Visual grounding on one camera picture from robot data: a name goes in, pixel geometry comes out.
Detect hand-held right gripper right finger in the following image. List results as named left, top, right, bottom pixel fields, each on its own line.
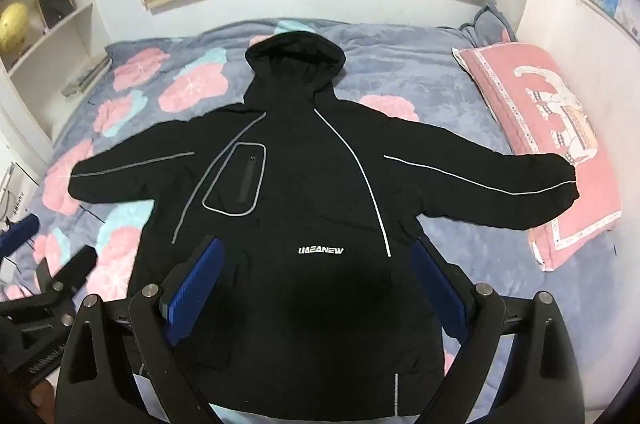
left=410, top=238, right=586, bottom=424

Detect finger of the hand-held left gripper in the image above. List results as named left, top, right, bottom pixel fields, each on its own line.
left=34, top=248, right=99, bottom=307
left=0, top=214, right=41, bottom=261

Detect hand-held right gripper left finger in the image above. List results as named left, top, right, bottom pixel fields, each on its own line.
left=55, top=236, right=226, bottom=424

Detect black hooded jacket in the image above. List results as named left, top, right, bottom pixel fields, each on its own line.
left=70, top=34, right=581, bottom=411

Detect white appliance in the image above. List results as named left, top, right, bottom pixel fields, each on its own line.
left=0, top=161, right=42, bottom=227

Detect grey flat books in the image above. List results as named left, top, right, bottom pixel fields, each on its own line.
left=61, top=58, right=112, bottom=98

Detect white bookshelf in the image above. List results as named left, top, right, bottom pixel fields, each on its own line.
left=0, top=0, right=110, bottom=147

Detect pink printed pillow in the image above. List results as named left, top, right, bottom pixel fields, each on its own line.
left=451, top=42, right=623, bottom=272

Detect yellow globe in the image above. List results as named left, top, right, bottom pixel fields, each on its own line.
left=0, top=2, right=29, bottom=52

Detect grey floral blanket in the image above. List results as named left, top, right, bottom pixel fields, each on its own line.
left=7, top=16, right=628, bottom=424

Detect grey pillow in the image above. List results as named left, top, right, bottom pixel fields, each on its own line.
left=460, top=4, right=517, bottom=50

